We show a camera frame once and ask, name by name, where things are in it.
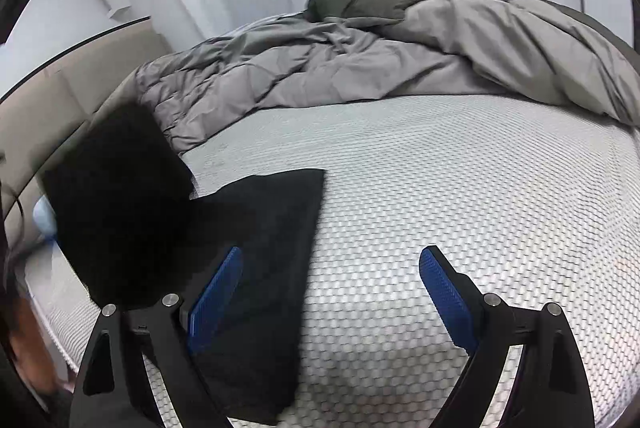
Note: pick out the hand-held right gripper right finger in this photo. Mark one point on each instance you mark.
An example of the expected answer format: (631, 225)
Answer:
(447, 298)

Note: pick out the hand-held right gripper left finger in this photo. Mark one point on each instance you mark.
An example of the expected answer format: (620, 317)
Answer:
(215, 298)

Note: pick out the black pants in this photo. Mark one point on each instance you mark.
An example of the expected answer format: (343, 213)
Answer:
(270, 248)

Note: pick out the white textured mattress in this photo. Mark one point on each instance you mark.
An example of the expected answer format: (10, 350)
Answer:
(425, 183)

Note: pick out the black fleece cloth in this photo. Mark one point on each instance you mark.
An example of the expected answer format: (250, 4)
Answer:
(120, 208)

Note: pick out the light blue object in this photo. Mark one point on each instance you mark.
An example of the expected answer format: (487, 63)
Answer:
(45, 218)

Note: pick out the grey duvet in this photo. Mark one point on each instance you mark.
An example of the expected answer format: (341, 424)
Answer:
(400, 58)

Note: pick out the beige headboard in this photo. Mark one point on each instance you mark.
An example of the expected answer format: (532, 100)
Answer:
(60, 108)

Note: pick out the white wall fixture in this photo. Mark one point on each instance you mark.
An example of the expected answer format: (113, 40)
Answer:
(119, 11)

